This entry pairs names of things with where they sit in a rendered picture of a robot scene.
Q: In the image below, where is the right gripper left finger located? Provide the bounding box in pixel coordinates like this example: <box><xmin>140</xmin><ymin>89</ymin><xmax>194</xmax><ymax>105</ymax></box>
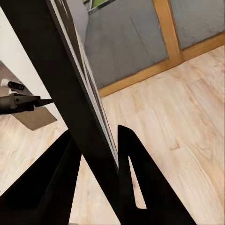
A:
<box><xmin>0</xmin><ymin>129</ymin><xmax>82</xmax><ymax>225</ymax></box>

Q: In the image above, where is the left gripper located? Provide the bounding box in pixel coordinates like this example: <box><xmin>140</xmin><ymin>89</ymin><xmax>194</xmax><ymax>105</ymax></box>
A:
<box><xmin>0</xmin><ymin>93</ymin><xmax>53</xmax><ymax>114</ymax></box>

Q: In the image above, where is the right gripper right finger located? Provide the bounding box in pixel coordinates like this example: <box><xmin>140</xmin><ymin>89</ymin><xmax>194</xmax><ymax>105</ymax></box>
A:
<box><xmin>117</xmin><ymin>125</ymin><xmax>197</xmax><ymax>225</ymax></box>

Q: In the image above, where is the poster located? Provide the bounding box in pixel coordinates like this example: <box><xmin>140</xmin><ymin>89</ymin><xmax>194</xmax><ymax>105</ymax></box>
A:
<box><xmin>0</xmin><ymin>0</ymin><xmax>121</xmax><ymax>222</ymax></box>

